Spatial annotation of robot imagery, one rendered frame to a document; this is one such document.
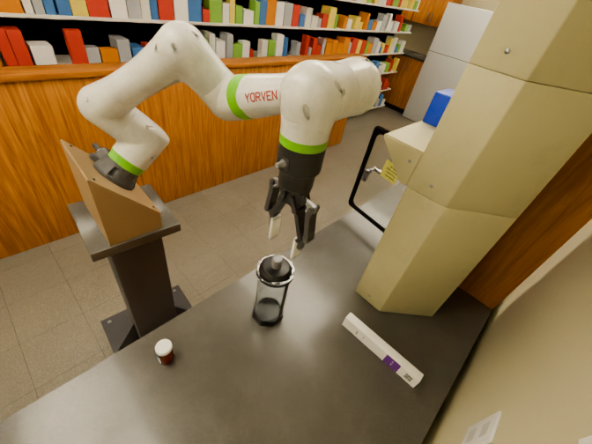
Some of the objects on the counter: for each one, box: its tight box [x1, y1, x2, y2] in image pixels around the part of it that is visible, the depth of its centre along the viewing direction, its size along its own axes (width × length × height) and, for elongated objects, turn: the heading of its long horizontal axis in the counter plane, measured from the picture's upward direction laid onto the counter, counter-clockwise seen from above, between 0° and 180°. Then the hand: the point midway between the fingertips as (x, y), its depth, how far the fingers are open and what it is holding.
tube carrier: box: [254, 255, 295, 322], centre depth 88 cm, size 11×11×21 cm
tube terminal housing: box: [355, 63, 592, 316], centre depth 87 cm, size 25×32×77 cm
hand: (284, 238), depth 73 cm, fingers open, 7 cm apart
